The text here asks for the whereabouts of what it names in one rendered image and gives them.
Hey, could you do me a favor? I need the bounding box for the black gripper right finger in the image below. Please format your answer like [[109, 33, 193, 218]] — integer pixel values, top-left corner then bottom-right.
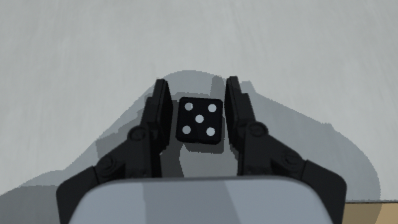
[[224, 76, 347, 224]]

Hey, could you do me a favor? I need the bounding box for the black die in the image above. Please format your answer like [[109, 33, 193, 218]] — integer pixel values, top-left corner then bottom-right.
[[175, 97, 223, 145]]

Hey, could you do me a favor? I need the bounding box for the tan flat mat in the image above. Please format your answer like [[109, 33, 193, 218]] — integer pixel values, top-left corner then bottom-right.
[[342, 202, 398, 224]]

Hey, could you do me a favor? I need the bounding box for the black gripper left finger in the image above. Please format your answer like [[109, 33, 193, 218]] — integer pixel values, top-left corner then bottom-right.
[[56, 79, 173, 224]]

